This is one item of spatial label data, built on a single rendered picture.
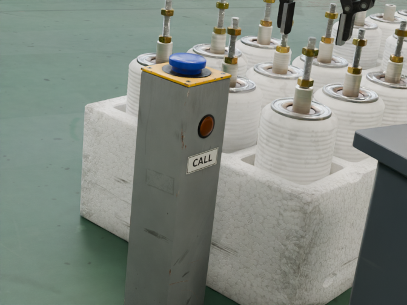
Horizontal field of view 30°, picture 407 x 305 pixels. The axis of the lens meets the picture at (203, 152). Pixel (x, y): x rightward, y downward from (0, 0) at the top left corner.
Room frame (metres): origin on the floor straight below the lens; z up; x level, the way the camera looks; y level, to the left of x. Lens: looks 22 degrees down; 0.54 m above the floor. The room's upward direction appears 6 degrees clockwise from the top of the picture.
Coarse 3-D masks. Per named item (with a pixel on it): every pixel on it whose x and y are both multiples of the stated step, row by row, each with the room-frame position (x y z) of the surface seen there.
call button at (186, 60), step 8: (176, 56) 0.78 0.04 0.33; (184, 56) 0.79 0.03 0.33; (192, 56) 0.79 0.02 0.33; (200, 56) 0.80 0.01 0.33; (176, 64) 0.77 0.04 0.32; (184, 64) 0.77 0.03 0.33; (192, 64) 0.77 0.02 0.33; (200, 64) 0.77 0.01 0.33; (176, 72) 0.78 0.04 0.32; (184, 72) 0.77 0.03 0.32; (192, 72) 0.77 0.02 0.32; (200, 72) 0.78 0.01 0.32
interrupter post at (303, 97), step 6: (300, 90) 0.88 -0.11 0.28; (306, 90) 0.88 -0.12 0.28; (312, 90) 0.89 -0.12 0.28; (294, 96) 0.89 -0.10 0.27; (300, 96) 0.88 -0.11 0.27; (306, 96) 0.88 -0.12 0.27; (312, 96) 0.89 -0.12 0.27; (294, 102) 0.89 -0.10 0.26; (300, 102) 0.88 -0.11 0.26; (306, 102) 0.88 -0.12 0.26; (294, 108) 0.89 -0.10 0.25; (300, 108) 0.88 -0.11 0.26; (306, 108) 0.88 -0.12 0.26
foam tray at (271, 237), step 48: (96, 144) 1.01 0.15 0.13; (96, 192) 1.01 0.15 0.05; (240, 192) 0.85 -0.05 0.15; (288, 192) 0.80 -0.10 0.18; (336, 192) 0.83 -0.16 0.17; (240, 240) 0.84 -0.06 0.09; (288, 240) 0.80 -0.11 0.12; (336, 240) 0.85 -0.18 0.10; (240, 288) 0.83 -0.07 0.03; (288, 288) 0.79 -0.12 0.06; (336, 288) 0.87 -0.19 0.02
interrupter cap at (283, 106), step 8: (272, 104) 0.89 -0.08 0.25; (280, 104) 0.90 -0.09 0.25; (288, 104) 0.91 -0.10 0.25; (312, 104) 0.91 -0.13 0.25; (320, 104) 0.91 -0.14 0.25; (280, 112) 0.87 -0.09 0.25; (288, 112) 0.87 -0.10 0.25; (296, 112) 0.88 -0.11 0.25; (312, 112) 0.89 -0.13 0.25; (320, 112) 0.88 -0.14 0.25; (328, 112) 0.89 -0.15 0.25; (312, 120) 0.86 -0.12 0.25
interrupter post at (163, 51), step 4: (160, 44) 1.03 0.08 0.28; (164, 44) 1.03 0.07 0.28; (168, 44) 1.03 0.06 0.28; (172, 44) 1.04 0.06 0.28; (160, 48) 1.03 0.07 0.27; (164, 48) 1.03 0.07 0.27; (168, 48) 1.03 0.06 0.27; (172, 48) 1.04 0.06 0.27; (156, 52) 1.04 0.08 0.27; (160, 52) 1.03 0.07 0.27; (164, 52) 1.03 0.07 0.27; (168, 52) 1.03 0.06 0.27; (156, 56) 1.04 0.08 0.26; (160, 56) 1.03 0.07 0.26; (164, 56) 1.03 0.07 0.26; (168, 56) 1.03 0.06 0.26; (156, 60) 1.04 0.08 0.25; (160, 60) 1.03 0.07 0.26; (164, 60) 1.03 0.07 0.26; (168, 60) 1.03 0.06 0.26
